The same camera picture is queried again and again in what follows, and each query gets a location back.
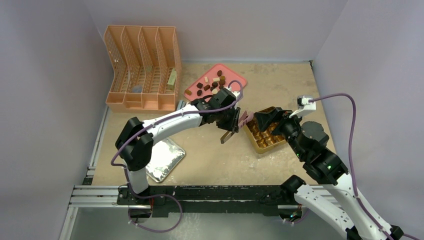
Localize gold chocolate box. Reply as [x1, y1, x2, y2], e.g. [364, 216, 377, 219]
[242, 117, 287, 154]

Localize pink tongs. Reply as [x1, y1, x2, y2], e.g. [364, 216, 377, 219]
[238, 111, 254, 129]

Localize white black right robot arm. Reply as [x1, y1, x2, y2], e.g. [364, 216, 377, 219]
[254, 107, 404, 240]

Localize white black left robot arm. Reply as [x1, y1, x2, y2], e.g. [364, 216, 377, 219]
[111, 87, 243, 205]

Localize pink plastic tray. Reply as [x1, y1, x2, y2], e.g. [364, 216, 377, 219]
[183, 63, 247, 101]

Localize grey blue stapler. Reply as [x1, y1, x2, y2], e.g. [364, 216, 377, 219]
[176, 100, 187, 111]

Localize silver foil tray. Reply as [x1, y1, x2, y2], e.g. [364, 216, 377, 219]
[146, 138, 186, 183]

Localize green eraser block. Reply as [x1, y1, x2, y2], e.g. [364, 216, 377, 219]
[166, 68, 177, 91]

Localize orange plastic file organizer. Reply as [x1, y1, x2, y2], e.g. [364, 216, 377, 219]
[103, 25, 183, 114]

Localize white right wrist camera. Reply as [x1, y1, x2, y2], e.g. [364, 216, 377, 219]
[289, 95, 317, 118]

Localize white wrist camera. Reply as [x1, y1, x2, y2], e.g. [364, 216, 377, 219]
[289, 95, 317, 118]
[231, 91, 241, 99]

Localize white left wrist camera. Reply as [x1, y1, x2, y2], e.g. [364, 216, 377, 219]
[231, 91, 241, 99]

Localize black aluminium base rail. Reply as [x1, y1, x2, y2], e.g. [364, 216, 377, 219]
[69, 185, 298, 218]

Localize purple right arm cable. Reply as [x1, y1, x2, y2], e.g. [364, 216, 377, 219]
[309, 93, 424, 240]

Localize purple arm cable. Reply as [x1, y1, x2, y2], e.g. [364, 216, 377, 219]
[110, 80, 244, 233]
[309, 93, 424, 240]

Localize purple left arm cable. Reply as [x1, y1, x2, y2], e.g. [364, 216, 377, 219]
[110, 80, 244, 233]

